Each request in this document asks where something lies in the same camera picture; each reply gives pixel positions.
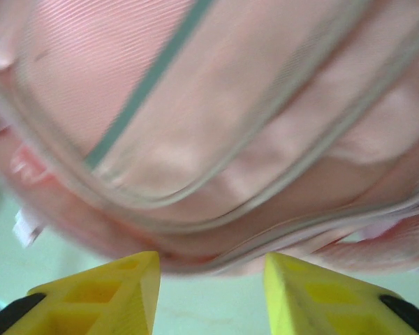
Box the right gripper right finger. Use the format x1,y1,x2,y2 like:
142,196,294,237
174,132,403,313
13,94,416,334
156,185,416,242
263,251,419,335

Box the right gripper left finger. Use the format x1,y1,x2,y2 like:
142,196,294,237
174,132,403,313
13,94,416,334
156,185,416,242
0,250,161,335

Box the pink backpack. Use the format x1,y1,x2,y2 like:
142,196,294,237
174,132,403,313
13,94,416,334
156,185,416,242
0,0,419,278

